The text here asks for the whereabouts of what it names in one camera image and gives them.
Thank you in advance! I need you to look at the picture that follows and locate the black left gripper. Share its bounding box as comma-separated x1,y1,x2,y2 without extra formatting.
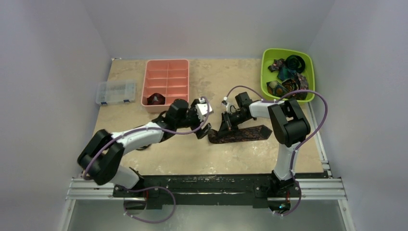
175,100,212,139

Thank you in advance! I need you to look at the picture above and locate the brown patterned necktie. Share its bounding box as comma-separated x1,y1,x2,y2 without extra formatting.
207,125,273,144

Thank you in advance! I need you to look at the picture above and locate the pink compartment tray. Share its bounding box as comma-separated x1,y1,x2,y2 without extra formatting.
140,59,190,114

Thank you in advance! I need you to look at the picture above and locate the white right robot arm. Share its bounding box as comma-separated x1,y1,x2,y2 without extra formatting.
209,92,311,196

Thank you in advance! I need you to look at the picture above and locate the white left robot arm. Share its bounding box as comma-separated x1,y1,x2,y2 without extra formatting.
77,97,213,197

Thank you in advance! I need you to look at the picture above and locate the colourful ties pile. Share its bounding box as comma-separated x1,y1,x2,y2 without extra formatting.
267,59,309,97

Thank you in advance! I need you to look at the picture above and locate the dark red rolled tie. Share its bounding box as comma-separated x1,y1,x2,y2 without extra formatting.
147,93,166,105

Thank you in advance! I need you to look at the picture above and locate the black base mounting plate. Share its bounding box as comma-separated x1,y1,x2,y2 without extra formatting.
113,173,300,211

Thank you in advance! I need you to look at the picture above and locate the clear plastic organizer box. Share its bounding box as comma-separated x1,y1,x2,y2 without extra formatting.
95,79,136,106

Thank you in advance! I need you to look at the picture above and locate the green plastic bin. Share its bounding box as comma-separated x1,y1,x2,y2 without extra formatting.
261,48,316,104

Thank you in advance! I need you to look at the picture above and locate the dark green rolled tie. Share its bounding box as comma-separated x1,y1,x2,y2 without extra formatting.
285,55,306,73

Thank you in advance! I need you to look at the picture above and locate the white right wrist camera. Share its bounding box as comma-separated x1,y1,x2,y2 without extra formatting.
221,96,237,114

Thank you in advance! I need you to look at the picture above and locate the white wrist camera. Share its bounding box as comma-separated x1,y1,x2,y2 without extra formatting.
221,96,237,114
194,97,214,122

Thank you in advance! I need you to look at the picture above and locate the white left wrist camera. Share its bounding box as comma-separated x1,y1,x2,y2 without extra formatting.
194,97,214,122

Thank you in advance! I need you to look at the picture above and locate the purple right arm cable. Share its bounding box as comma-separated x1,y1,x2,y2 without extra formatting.
225,85,329,218

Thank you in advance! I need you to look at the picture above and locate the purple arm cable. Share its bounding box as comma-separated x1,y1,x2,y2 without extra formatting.
225,85,329,218
82,96,212,223

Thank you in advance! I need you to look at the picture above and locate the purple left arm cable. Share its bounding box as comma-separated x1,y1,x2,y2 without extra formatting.
82,96,212,223

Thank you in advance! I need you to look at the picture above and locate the aluminium frame rail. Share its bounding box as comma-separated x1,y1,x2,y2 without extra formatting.
60,105,356,231

